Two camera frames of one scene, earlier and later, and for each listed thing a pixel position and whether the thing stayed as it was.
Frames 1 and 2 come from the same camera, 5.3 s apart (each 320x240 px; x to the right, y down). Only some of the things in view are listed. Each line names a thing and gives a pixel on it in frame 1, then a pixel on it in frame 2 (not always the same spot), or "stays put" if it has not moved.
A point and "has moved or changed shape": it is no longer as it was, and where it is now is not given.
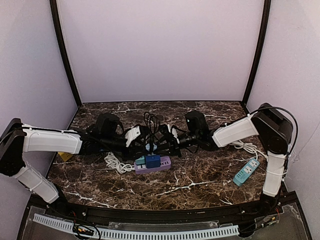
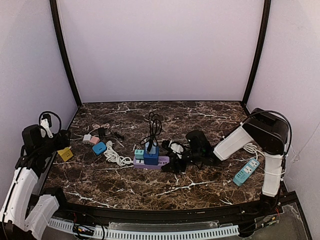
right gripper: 171,142 to 180,158
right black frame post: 265,20 stays put
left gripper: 137,145 to 63,138
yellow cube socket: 65,156 stays put
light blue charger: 147,146 stays put
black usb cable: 152,125 has moved or changed shape
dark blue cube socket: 152,161 has moved or changed shape
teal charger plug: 141,160 has moved or changed shape
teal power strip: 246,172 stays put
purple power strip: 165,162 has moved or changed shape
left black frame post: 53,6 stays put
